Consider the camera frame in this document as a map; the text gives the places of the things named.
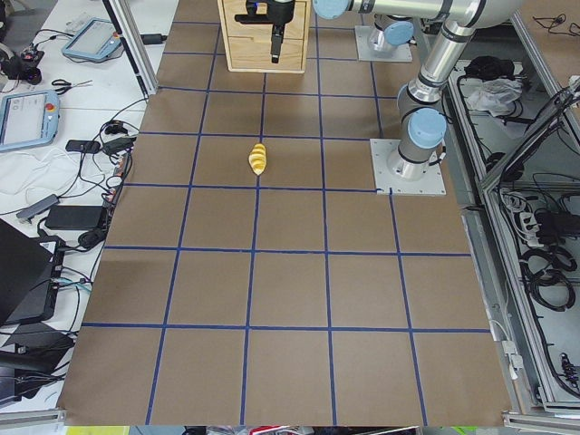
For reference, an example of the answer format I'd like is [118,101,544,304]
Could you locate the blue teach pendant near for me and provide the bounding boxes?
[1,90,60,152]

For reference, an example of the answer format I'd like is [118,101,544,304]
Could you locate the aluminium frame post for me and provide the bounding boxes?
[102,0,159,99]

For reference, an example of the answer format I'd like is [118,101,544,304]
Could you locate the black handled scissors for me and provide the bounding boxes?
[51,79,92,95]

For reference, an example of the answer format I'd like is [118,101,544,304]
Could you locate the black laptop computer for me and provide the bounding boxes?
[1,221,64,326]

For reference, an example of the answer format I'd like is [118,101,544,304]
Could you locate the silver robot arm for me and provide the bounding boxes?
[266,13,414,63]
[314,0,523,181]

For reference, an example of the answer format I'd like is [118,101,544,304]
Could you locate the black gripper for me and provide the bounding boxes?
[234,0,295,63]

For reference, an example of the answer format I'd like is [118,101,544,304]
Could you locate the black phone device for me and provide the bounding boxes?
[65,140,102,154]

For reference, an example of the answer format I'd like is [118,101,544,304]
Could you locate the crumpled white cloth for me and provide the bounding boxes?
[466,78,523,117]

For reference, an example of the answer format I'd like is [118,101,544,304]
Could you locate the wooden drawer cabinet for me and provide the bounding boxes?
[217,1,311,74]

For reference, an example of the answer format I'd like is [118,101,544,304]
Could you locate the black power adapter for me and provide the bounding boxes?
[45,205,103,230]

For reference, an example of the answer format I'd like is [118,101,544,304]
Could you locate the wooden drawer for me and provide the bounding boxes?
[228,37,303,70]
[219,0,309,39]

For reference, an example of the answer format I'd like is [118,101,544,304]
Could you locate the blue teach pendant far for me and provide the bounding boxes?
[61,18,121,63]

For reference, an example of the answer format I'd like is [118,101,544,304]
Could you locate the brown paper table mat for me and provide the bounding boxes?
[59,1,510,426]

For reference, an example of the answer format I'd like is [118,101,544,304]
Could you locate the blue teach pendant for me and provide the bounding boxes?
[61,18,121,63]
[1,90,60,152]

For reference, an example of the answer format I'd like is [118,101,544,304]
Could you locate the yellow toy croissant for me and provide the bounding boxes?
[248,143,267,176]

